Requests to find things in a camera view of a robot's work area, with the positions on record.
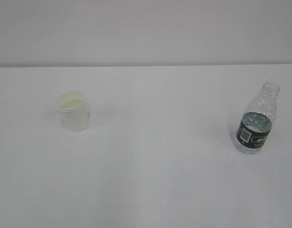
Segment white paper cup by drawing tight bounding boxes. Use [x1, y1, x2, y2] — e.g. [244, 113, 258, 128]
[55, 91, 89, 132]

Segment clear plastic water bottle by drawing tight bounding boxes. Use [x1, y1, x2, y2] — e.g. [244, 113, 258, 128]
[235, 83, 280, 154]

